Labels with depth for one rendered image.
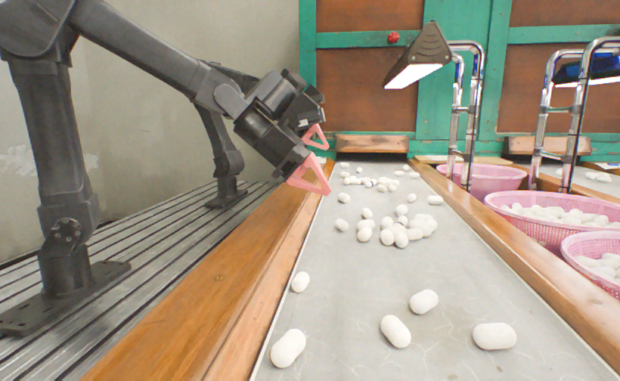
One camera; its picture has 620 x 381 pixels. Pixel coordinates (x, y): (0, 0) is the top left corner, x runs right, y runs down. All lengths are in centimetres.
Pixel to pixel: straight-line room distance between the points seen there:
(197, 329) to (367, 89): 125
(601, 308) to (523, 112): 122
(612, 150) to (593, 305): 135
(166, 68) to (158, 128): 213
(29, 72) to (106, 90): 236
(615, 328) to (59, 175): 67
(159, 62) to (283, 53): 179
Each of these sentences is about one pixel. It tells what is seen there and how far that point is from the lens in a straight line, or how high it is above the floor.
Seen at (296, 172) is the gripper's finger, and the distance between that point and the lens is 58.
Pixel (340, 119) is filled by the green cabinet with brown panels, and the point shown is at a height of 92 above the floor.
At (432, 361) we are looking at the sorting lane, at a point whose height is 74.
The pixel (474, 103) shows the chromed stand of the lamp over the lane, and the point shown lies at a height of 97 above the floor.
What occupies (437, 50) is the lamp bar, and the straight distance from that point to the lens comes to 68.
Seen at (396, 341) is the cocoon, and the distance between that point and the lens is 34.
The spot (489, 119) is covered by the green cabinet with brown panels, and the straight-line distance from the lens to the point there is 153.
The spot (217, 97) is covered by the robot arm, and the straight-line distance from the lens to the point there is 56.
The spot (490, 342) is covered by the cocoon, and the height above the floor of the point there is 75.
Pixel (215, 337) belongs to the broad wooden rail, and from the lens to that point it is 32.
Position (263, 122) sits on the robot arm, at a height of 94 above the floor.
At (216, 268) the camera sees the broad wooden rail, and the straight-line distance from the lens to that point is 44.
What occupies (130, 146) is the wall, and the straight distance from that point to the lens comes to 285.
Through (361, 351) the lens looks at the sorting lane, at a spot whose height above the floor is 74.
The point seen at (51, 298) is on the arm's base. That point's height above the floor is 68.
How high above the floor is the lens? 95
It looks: 13 degrees down
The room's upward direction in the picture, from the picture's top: straight up
